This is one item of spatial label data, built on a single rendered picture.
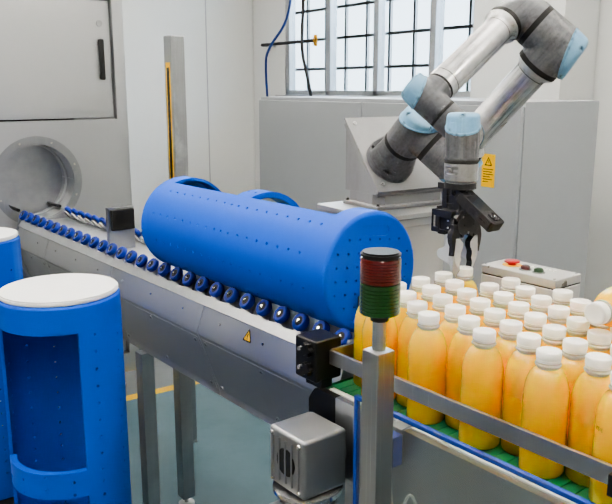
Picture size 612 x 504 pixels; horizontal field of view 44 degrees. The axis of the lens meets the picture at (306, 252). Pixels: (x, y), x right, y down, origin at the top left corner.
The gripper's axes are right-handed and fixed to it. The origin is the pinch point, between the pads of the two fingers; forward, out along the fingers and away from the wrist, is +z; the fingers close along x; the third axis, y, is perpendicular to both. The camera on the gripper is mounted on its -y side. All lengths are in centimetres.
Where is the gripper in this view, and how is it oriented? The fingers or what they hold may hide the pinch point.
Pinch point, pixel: (463, 270)
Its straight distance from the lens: 175.6
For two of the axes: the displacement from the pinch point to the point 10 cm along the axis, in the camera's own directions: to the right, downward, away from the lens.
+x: -7.9, 1.4, -6.0
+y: -6.2, -1.7, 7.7
